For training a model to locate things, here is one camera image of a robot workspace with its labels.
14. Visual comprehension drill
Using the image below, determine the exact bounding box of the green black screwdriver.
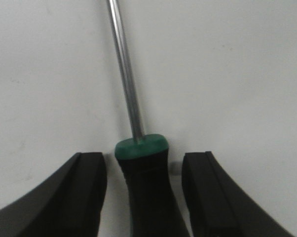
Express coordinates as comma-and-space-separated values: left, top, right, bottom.
108, 0, 189, 237

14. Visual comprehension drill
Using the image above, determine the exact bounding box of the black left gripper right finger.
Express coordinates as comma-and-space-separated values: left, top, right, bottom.
182, 152, 292, 237

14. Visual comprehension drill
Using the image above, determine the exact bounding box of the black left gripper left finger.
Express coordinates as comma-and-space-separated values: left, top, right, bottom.
0, 152, 107, 237

